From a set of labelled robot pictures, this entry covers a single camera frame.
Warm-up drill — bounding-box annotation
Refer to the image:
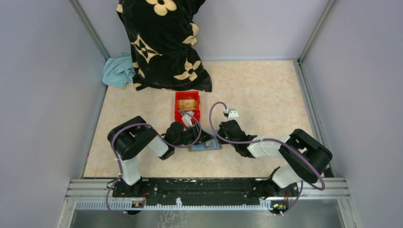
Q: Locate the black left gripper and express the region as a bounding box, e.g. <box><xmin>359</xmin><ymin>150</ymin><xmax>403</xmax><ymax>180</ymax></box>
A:
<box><xmin>173</xmin><ymin>122</ymin><xmax>214</xmax><ymax>148</ymax></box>

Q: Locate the grey card holder wallet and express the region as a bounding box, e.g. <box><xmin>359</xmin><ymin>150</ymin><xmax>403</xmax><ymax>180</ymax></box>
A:
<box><xmin>188</xmin><ymin>130</ymin><xmax>222</xmax><ymax>152</ymax></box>

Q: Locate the red plastic bin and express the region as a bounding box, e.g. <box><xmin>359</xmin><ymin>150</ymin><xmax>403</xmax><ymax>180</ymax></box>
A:
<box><xmin>174</xmin><ymin>91</ymin><xmax>201</xmax><ymax>126</ymax></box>

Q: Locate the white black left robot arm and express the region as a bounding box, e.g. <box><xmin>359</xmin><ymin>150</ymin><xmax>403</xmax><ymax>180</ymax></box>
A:
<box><xmin>107</xmin><ymin>116</ymin><xmax>214</xmax><ymax>197</ymax></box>

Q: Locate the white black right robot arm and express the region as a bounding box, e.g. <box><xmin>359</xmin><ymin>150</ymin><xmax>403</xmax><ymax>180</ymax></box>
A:
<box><xmin>216</xmin><ymin>120</ymin><xmax>333</xmax><ymax>196</ymax></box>

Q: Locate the gold credit cards stack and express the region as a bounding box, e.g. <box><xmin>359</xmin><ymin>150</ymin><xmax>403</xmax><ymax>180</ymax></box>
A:
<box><xmin>177</xmin><ymin>99</ymin><xmax>198</xmax><ymax>111</ymax></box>

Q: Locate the light blue cloth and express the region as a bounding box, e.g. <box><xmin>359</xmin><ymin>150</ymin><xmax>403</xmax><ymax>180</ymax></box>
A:
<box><xmin>102</xmin><ymin>52</ymin><xmax>134</xmax><ymax>89</ymax></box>

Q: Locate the black floral blanket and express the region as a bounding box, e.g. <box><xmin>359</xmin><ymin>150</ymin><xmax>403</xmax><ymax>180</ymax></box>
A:
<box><xmin>116</xmin><ymin>0</ymin><xmax>212</xmax><ymax>92</ymax></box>

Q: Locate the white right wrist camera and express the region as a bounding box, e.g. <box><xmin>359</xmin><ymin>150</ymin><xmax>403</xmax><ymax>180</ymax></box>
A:
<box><xmin>223</xmin><ymin>109</ymin><xmax>239</xmax><ymax>121</ymax></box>

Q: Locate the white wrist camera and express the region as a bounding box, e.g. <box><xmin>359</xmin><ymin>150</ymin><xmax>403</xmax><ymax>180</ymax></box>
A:
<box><xmin>179</xmin><ymin>110</ymin><xmax>196</xmax><ymax>128</ymax></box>
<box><xmin>223</xmin><ymin>109</ymin><xmax>239</xmax><ymax>121</ymax></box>

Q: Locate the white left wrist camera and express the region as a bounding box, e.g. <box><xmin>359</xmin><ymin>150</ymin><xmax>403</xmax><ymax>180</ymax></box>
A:
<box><xmin>179</xmin><ymin>110</ymin><xmax>196</xmax><ymax>128</ymax></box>

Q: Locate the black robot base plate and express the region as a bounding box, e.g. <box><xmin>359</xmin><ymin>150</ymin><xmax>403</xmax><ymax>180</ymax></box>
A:
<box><xmin>111</xmin><ymin>178</ymin><xmax>299</xmax><ymax>206</ymax></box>

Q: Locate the grey slotted cable duct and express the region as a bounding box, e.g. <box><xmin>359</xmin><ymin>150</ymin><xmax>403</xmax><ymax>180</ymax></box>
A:
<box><xmin>75</xmin><ymin>198</ymin><xmax>273</xmax><ymax>211</ymax></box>

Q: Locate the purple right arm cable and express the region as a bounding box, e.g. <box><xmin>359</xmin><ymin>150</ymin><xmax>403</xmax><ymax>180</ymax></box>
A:
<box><xmin>209</xmin><ymin>101</ymin><xmax>326</xmax><ymax>216</ymax></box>

